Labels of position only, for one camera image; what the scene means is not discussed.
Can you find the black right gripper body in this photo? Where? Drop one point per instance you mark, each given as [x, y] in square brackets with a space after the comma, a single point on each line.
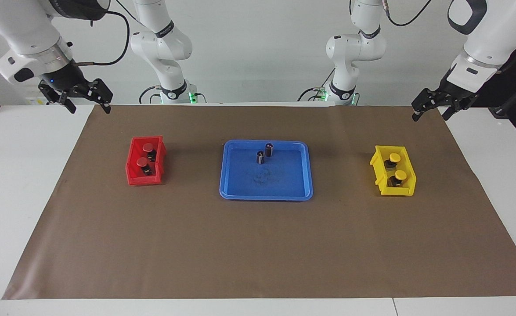
[66, 75]

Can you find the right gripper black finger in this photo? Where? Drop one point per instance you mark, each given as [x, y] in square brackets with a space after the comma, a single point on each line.
[66, 104]
[102, 94]

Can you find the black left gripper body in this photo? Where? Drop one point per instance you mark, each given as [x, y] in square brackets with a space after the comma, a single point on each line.
[455, 90]

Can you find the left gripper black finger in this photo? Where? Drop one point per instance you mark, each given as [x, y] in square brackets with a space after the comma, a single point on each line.
[460, 103]
[427, 100]

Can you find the yellow push button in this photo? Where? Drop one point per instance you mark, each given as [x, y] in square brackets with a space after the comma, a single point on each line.
[395, 157]
[400, 175]

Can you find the red push button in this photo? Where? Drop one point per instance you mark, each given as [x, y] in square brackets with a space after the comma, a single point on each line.
[143, 163]
[149, 148]

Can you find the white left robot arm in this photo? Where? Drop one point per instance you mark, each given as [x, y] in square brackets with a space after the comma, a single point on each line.
[354, 48]

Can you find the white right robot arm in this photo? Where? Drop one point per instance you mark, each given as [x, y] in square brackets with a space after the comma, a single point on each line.
[165, 48]

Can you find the blue plastic tray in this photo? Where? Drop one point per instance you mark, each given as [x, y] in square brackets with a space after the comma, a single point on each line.
[284, 184]

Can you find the white power outlet box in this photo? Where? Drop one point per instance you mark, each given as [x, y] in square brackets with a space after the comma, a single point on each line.
[33, 102]

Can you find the black tripod leg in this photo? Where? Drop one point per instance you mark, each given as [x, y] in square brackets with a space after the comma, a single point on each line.
[501, 110]

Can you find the red plastic bin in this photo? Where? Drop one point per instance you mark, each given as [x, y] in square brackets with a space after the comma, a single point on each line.
[143, 180]

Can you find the yellow plastic bin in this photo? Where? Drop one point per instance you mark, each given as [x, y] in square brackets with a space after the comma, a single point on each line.
[398, 191]

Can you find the green lit base module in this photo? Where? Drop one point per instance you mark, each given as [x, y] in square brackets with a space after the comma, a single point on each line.
[323, 94]

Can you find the black cylindrical capacitor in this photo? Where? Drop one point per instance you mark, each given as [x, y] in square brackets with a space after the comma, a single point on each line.
[261, 157]
[269, 149]

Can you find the brown paper table mat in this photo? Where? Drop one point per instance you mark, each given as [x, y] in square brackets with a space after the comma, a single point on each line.
[258, 245]

